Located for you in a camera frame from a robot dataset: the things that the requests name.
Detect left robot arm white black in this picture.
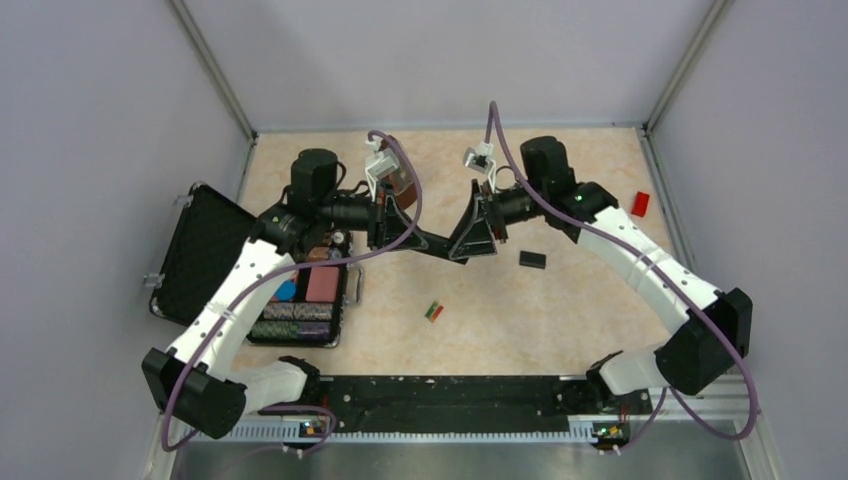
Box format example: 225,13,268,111
142,148,418,451

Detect red block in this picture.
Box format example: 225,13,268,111
631,191,651,218

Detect brown wooden metronome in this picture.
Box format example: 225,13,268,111
380,140,418,210

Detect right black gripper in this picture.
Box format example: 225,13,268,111
449,181,547,261

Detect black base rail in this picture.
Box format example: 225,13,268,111
258,374,654,437

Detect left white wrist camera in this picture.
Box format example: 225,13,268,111
364,137,400,183

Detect black battery cover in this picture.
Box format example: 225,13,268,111
519,250,547,270

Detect green and red batteries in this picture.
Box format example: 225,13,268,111
425,301,444,323

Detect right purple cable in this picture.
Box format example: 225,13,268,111
485,101,761,457

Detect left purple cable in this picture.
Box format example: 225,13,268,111
160,130,425,460

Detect black remote control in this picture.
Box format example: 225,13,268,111
413,231,468,265

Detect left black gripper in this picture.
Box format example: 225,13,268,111
318,179,429,251

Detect blue poker chip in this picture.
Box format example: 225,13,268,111
274,280,297,302

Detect black poker chip case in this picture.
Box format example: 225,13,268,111
149,182,349,348

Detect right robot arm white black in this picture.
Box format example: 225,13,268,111
449,136,753,412

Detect purple cable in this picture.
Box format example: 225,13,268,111
485,101,761,457
160,130,425,460

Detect pink card deck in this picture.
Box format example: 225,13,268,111
304,266,340,303

